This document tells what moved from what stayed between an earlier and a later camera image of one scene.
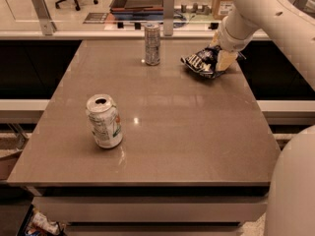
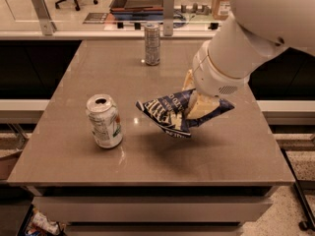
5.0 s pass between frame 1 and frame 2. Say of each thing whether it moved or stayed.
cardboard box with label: stayed
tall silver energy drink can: stayed
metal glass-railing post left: stayed
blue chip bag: moved
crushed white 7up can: stayed
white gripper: moved
